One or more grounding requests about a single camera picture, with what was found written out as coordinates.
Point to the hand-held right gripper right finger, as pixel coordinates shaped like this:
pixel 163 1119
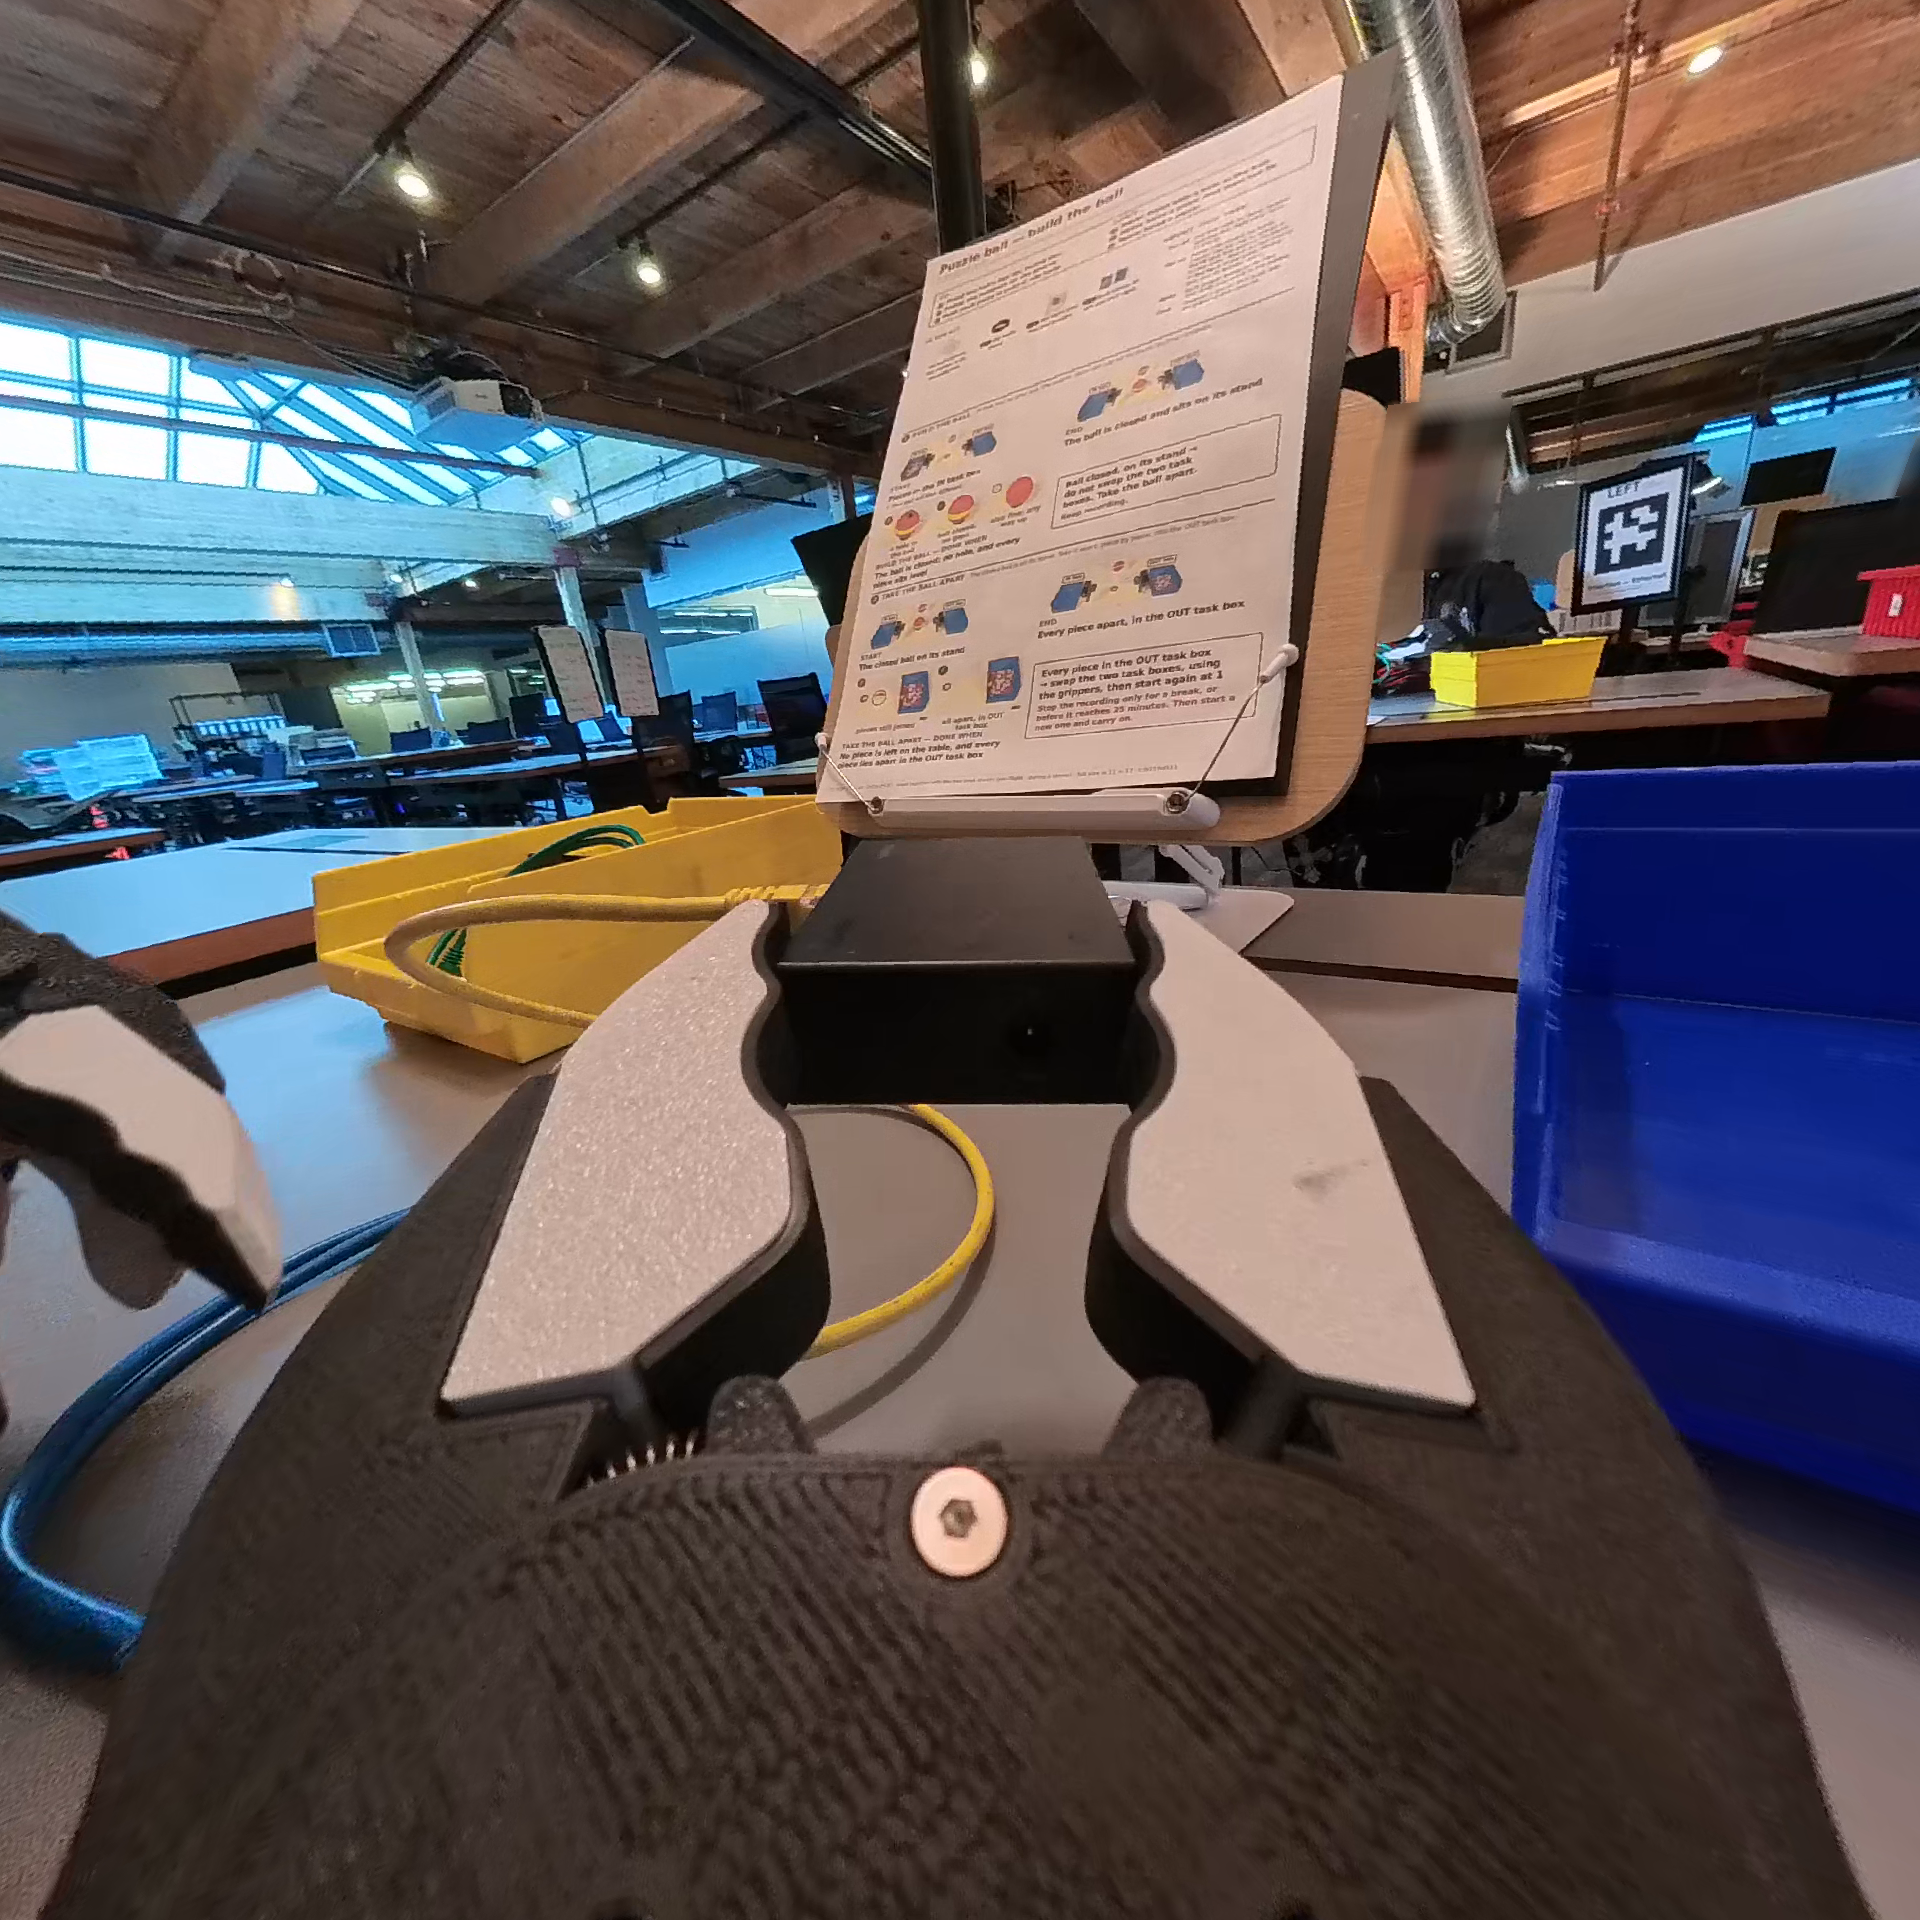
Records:
pixel 1276 1201

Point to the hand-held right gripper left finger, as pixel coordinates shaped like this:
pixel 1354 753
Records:
pixel 629 1201

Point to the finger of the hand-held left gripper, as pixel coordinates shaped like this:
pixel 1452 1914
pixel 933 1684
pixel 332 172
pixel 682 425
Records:
pixel 137 1110

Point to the black network switch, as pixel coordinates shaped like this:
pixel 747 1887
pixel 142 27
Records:
pixel 945 931

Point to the large blue plastic bin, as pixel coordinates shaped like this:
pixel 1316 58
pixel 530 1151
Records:
pixel 1725 1050

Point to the black office chair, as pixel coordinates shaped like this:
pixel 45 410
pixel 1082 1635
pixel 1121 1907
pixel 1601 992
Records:
pixel 793 714

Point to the standing paper sign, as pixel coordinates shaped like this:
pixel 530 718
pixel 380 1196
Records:
pixel 570 672
pixel 631 672

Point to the small yellow plastic bin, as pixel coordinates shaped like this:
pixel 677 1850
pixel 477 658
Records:
pixel 1516 672

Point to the wooden work table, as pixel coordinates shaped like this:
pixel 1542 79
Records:
pixel 1622 702

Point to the printed instruction sheet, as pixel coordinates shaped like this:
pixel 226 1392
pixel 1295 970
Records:
pixel 1081 523

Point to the white ceiling projector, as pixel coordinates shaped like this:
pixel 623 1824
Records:
pixel 474 411

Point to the black and white tag sign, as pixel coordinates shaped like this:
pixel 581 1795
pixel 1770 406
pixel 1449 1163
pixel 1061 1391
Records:
pixel 1636 534

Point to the red plastic bin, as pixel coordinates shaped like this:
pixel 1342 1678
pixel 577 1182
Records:
pixel 1893 600

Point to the black pole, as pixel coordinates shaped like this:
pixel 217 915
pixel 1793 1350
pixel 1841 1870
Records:
pixel 955 120

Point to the silver air duct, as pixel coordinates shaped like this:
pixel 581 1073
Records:
pixel 1442 164

